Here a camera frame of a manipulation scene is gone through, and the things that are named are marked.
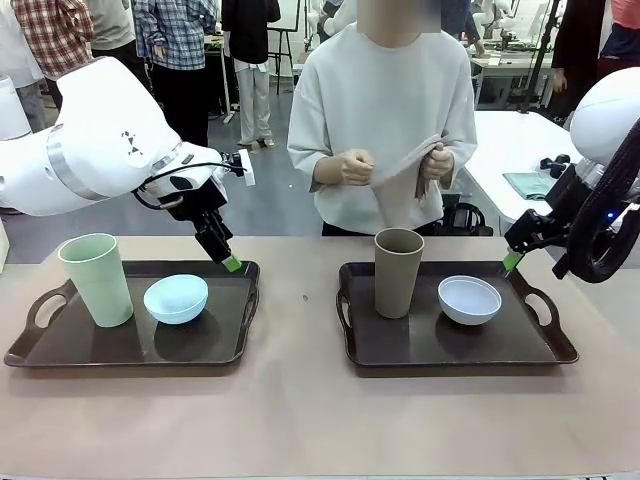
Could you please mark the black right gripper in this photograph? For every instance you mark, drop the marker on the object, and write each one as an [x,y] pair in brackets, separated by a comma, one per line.
[547,227]

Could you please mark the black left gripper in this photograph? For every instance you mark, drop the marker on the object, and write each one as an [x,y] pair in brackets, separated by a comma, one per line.
[197,197]

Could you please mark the light blue bowl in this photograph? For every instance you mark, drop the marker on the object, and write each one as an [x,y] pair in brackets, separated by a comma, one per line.
[175,302]

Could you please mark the white grey bowl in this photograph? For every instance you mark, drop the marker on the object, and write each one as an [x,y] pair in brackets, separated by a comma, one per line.
[470,305]

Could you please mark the tall brown cup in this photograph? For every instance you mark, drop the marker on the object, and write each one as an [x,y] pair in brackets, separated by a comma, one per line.
[397,280]

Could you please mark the beige cloth mat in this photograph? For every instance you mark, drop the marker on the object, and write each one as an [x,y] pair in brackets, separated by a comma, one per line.
[400,165]

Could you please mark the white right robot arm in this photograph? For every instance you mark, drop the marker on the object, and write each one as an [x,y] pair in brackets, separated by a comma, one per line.
[602,112]

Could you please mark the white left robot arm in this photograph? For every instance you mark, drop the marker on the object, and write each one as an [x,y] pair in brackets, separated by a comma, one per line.
[100,130]

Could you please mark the person's right forearm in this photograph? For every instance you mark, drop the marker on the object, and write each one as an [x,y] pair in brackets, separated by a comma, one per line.
[327,170]

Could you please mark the dark brown tray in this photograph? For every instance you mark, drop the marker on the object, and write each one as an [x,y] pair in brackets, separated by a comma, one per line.
[415,345]
[200,345]

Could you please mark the person's left hand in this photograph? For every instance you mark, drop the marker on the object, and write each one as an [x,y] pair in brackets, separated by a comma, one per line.
[439,162]

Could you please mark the person's right hand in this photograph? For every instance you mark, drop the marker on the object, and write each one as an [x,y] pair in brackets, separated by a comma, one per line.
[356,167]

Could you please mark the black stool crate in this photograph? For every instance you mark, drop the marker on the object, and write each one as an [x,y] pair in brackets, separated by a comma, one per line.
[467,220]

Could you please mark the black dumbbell objects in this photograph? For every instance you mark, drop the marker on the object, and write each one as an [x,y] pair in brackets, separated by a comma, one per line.
[555,164]

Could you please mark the white side table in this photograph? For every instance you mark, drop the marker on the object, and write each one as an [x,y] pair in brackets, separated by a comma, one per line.
[515,140]

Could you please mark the tall light green cup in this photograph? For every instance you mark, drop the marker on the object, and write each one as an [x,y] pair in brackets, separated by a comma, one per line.
[100,285]

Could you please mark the black tripod stand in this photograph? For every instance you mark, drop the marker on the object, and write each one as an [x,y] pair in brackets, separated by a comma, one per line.
[537,60]

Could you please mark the person in blue plaid shirt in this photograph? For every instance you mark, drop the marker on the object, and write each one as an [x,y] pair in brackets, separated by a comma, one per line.
[175,45]

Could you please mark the person in black top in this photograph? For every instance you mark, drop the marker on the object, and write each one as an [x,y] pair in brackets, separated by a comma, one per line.
[252,40]

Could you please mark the person in white sweater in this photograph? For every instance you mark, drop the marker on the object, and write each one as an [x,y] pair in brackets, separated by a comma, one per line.
[380,85]

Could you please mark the person in dark clothes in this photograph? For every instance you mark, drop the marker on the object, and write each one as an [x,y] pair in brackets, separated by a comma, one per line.
[577,45]

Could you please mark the background easel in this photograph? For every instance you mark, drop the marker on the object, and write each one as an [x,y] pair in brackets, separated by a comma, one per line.
[286,45]

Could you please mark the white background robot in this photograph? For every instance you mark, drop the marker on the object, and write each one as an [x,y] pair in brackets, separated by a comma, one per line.
[492,17]

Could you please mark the person in red top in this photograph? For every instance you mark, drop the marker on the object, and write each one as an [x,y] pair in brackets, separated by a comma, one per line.
[622,35]

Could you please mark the white air purifier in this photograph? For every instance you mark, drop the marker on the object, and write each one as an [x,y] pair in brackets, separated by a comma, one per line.
[12,107]

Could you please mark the person in red plaid shirt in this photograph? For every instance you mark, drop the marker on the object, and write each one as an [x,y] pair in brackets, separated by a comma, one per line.
[52,35]

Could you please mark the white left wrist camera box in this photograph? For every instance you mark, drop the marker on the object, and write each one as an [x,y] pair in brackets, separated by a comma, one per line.
[246,167]

